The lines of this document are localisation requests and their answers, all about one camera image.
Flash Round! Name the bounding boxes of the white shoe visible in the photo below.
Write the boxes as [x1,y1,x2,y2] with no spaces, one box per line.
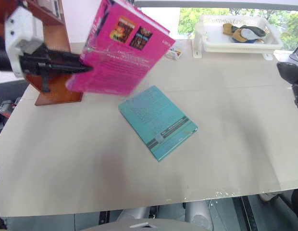
[259,192,280,202]

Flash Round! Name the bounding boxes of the small white packet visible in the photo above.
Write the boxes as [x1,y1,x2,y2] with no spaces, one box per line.
[162,40,186,61]

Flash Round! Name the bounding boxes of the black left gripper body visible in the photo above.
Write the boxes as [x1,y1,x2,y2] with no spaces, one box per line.
[19,44,53,94]

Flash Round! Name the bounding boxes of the teal book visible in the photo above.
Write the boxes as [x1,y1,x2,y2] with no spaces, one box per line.
[118,85,199,162]

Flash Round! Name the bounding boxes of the books on wooden shelf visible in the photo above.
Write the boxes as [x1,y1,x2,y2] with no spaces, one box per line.
[40,0,64,19]

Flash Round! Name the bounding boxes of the brown and grey gloves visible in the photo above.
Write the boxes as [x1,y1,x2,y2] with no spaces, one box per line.
[222,23,268,44]

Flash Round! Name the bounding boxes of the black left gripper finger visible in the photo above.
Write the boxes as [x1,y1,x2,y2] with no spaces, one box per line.
[48,50,83,64]
[38,63,94,73]

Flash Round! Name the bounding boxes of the red and black tool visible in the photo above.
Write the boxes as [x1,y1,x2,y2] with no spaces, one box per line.
[0,99,21,122]

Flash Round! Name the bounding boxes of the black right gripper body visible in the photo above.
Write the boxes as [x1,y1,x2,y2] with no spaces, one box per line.
[276,61,298,85]

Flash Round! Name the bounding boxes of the wooden bookshelf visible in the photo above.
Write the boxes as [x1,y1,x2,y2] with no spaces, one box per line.
[25,0,84,106]

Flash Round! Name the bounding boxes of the grey window frame bar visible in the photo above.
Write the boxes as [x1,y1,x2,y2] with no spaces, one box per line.
[134,0,298,8]

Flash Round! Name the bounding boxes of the grey robot torso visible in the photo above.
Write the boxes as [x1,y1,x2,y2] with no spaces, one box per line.
[83,218,209,231]

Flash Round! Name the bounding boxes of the silver robot leg cylinder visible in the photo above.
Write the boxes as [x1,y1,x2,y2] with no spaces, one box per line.
[184,200,213,231]
[116,206,151,223]

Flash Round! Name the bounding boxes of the white plastic basket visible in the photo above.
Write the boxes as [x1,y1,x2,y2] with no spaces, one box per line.
[192,14,284,60]

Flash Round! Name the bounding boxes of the pink book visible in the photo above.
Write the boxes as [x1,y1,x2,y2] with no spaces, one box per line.
[65,0,176,96]

